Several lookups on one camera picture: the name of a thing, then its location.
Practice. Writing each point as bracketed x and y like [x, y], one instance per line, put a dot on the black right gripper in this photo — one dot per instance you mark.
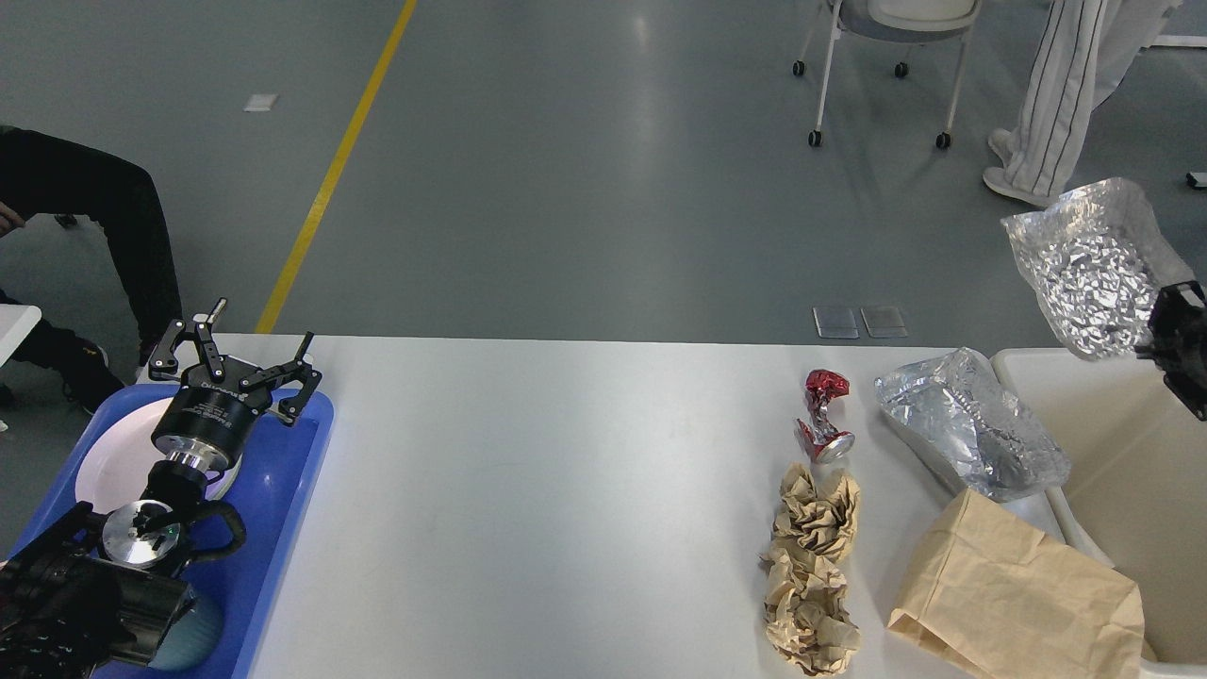
[1177, 344]

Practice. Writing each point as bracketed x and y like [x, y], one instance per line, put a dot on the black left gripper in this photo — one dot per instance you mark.
[207, 420]

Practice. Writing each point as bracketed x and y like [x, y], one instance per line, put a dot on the silver foil bag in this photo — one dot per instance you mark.
[1096, 261]

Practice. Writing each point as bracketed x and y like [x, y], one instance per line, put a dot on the pink plate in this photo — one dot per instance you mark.
[115, 468]

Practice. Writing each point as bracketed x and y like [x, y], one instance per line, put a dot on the dark green mug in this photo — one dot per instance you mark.
[193, 637]

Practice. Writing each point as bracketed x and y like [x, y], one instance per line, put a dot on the brown paper bag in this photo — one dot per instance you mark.
[998, 598]

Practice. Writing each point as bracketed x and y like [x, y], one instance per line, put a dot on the crushed red soda can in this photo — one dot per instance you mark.
[821, 439]

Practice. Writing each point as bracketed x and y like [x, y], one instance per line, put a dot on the brown paper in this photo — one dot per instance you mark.
[806, 619]
[818, 517]

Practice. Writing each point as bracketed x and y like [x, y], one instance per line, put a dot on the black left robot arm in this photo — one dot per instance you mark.
[159, 549]

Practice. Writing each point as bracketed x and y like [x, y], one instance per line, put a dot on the person hand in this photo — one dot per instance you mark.
[10, 220]

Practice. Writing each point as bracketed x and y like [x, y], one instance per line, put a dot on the blue plastic tray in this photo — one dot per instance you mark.
[280, 467]

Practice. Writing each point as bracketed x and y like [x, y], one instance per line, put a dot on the black sneaker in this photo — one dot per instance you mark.
[87, 379]

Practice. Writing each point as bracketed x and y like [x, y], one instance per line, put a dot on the white plastic bin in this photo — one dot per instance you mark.
[1136, 494]

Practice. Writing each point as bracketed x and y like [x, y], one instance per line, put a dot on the clear plastic bag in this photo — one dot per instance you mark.
[969, 430]

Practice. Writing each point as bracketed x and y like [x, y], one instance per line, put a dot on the white paper scrap on floor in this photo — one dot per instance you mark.
[261, 102]

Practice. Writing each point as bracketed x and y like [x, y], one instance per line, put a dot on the person leg black trousers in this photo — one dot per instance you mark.
[45, 175]

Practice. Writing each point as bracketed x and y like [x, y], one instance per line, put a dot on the white stand base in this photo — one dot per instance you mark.
[1179, 42]

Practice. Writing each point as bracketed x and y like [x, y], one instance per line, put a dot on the person in white trousers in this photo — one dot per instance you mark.
[1086, 51]

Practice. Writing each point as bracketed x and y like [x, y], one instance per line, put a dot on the white office chair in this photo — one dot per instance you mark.
[912, 23]

